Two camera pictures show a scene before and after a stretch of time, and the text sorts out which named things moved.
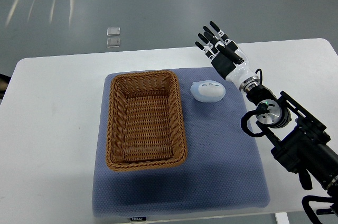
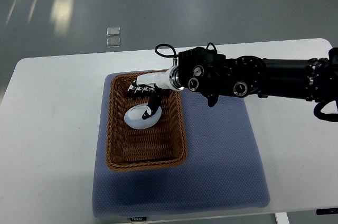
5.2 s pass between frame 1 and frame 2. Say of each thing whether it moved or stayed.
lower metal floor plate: stayed
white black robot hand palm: moved
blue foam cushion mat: stayed
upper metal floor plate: stayed
